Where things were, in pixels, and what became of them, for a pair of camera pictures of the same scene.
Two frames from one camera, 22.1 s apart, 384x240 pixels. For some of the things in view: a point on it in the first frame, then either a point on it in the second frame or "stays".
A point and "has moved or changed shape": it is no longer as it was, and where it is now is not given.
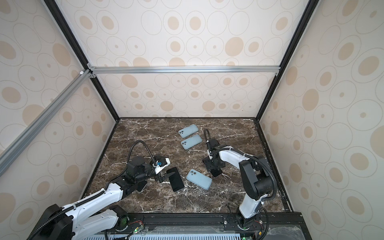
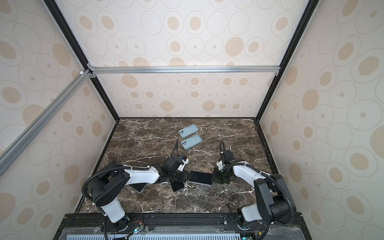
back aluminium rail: [93, 72] stays
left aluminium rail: [9, 153] stays
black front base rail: [286, 225] stays
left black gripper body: [148, 173] → [178, 176]
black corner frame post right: [310, 9] stays
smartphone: [175, 179] has moved or changed shape
